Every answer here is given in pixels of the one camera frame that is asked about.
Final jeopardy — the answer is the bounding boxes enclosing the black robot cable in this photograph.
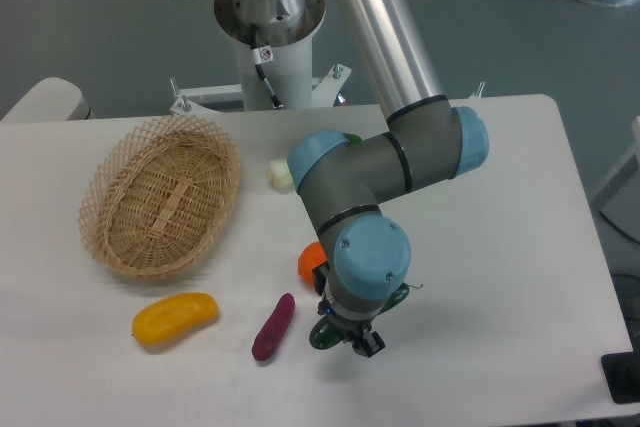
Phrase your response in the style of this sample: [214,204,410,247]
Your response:
[248,22,285,110]

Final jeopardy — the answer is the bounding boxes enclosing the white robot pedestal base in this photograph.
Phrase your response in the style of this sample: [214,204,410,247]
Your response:
[168,0,487,116]

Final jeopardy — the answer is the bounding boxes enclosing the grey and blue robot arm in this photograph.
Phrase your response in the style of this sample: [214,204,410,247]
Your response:
[214,0,489,357]

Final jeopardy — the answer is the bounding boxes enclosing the dark green cucumber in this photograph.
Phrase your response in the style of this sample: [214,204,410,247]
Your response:
[308,282,412,352]

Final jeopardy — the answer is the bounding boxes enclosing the purple eggplant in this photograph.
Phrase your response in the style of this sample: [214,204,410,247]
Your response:
[251,293,296,362]

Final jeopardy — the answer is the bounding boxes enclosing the white garlic bulb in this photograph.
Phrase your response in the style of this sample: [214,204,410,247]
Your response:
[267,158,294,193]

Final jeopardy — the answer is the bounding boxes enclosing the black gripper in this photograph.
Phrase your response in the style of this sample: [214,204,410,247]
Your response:
[313,260,386,358]

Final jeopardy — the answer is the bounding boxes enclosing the woven wicker basket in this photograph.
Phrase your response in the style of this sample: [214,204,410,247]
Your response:
[79,116,240,280]

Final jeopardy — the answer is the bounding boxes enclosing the yellow pepper slice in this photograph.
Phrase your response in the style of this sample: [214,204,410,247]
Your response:
[131,293,219,346]

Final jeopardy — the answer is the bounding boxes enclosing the orange fruit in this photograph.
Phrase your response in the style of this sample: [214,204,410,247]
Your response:
[297,241,327,288]

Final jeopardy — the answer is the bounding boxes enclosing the black device at right edge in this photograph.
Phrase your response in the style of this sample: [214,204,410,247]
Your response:
[601,352,639,404]

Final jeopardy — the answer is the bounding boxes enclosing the white chair at left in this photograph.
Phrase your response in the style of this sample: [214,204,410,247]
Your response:
[1,77,94,124]

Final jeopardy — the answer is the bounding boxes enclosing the green vegetable behind arm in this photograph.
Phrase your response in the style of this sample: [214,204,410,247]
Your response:
[344,133,363,145]

